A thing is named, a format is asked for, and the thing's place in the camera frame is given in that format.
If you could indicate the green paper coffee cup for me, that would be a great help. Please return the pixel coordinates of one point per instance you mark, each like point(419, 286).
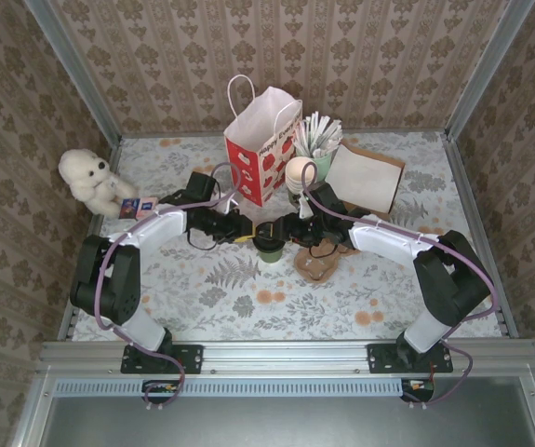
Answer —
point(269, 257)

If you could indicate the red white paper bag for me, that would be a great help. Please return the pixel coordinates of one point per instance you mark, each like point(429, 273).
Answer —
point(248, 172)

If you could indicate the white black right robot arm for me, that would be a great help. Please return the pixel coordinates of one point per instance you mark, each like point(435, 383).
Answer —
point(453, 288)

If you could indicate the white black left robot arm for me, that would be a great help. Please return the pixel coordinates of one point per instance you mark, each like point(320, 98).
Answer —
point(127, 288)

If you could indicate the beige paper cup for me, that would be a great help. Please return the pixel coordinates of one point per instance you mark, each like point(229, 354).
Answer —
point(300, 172)

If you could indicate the mint green holder cup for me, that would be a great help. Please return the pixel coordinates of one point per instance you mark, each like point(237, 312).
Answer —
point(323, 165)

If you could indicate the stack of white napkins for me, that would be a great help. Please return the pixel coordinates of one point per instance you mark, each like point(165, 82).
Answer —
point(365, 179)

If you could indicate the floral patterned tablecloth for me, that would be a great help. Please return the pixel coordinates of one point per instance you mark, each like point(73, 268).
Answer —
point(248, 316)

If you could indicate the small pink blue box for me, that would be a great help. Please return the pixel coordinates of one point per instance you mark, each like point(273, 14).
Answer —
point(139, 208)

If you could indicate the brown cardboard napkin box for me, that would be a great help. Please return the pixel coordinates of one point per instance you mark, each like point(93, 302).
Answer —
point(378, 153)

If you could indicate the bunch of paper-wrapped straws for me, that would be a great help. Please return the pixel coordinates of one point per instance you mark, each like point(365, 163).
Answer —
point(316, 135)

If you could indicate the white plush teddy bear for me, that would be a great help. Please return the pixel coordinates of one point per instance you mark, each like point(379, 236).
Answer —
point(85, 177)

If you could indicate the grey metal sheet panel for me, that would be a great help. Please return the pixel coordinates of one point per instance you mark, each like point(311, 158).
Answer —
point(271, 423)

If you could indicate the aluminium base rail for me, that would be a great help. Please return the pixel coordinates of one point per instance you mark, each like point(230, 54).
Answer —
point(285, 358)

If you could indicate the aluminium frame post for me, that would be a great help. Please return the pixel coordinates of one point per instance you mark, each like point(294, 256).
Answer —
point(77, 70)
point(485, 70)

